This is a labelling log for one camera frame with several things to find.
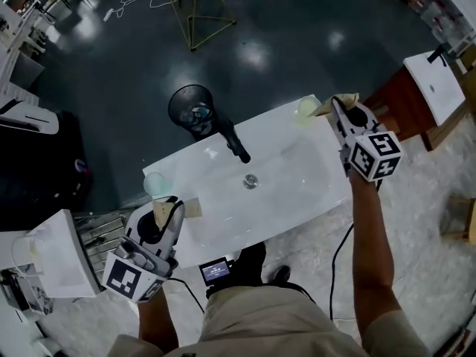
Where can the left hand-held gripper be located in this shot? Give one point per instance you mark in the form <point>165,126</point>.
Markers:
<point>122,277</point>

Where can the white sink vanity dark frame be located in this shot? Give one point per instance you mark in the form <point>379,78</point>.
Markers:
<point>282,177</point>

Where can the clear plastic cup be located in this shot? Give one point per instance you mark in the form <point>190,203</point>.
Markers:
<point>156,184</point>
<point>305,108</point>

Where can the white rectangular basin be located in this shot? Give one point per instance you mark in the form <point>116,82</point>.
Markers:
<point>63,259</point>

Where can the person's left black shoe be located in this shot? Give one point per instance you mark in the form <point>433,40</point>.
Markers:
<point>256,253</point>

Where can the chrome slatted rack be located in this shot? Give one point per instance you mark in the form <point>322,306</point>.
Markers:
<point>96,236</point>

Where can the person's right black shoe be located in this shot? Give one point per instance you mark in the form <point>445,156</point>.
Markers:
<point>280,273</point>

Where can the person's black shoe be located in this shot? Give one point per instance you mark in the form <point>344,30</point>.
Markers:
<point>280,273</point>
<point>256,253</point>

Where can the black sink faucet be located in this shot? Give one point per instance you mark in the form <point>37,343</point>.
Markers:
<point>234,143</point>

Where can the white appliance black trim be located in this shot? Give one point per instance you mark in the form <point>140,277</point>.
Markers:
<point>33,115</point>

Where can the small black faucet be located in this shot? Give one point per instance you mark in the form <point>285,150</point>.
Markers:
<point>436,55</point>

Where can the small black monitor screen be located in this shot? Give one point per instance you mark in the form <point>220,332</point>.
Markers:
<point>215,271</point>

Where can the marble pattern vanity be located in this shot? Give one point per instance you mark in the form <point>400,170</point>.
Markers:
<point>37,296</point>

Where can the person's beige shirt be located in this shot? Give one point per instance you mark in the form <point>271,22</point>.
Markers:
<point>275,325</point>

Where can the person's right forearm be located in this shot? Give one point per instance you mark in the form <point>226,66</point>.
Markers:
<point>372,255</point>

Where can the metal sink drain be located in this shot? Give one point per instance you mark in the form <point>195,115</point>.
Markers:
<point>250,181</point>

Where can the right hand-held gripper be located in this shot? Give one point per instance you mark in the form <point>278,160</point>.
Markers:
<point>375,154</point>

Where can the wooden vanity white basin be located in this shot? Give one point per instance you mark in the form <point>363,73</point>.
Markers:
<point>439,87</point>

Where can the person's left forearm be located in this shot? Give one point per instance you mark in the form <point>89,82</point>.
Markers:
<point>156,322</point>

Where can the black cabinet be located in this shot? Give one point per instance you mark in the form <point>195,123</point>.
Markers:
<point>37,180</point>

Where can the black mesh waste bin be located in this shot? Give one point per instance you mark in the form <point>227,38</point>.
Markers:
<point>189,106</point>

